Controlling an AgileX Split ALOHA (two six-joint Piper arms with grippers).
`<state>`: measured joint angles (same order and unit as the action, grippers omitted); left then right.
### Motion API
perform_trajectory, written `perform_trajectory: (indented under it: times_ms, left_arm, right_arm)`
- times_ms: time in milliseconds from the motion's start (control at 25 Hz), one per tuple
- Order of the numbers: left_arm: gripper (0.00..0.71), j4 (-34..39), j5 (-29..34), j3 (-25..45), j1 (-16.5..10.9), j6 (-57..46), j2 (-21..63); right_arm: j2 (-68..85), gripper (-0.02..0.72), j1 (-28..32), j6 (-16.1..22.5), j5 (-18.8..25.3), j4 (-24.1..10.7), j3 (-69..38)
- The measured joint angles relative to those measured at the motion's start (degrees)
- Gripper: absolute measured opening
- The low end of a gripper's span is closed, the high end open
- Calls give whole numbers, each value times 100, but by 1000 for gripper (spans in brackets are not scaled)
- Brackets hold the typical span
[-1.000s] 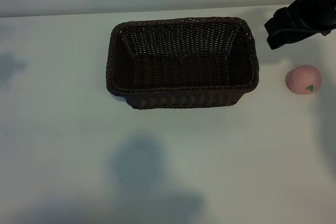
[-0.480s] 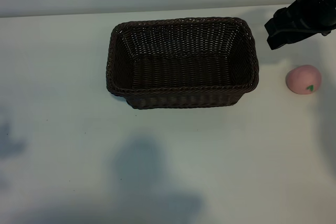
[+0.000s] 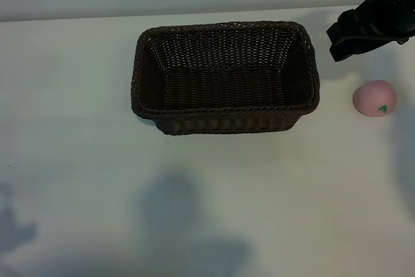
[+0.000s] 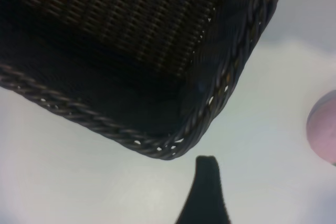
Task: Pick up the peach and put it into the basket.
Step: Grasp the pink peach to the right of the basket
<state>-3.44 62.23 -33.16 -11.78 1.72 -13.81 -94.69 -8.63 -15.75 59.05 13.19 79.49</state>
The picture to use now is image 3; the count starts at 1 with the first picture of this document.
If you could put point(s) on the pink peach with green leaf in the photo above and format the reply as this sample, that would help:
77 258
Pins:
373 95

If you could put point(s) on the dark brown woven basket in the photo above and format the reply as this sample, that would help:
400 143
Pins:
227 89

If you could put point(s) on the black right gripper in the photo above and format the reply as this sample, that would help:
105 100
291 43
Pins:
386 17

